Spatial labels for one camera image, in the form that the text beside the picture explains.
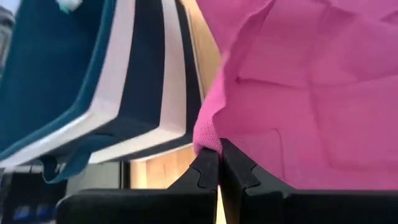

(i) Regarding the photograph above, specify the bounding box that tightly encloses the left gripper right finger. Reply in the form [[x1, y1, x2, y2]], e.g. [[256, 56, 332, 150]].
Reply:
[[219, 138, 398, 224]]

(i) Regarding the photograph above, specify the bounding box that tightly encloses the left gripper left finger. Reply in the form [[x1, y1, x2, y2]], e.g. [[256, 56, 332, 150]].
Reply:
[[55, 147, 221, 224]]

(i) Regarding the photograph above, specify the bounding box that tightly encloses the magenta towel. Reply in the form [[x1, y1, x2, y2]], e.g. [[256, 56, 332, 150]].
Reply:
[[192, 0, 398, 191]]

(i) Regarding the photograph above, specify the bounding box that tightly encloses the navy white striped basket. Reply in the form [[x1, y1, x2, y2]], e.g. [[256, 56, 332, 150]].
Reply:
[[0, 0, 206, 185]]

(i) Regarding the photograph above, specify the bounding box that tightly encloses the black metal table frame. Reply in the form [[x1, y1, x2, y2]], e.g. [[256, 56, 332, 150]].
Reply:
[[119, 161, 132, 190]]

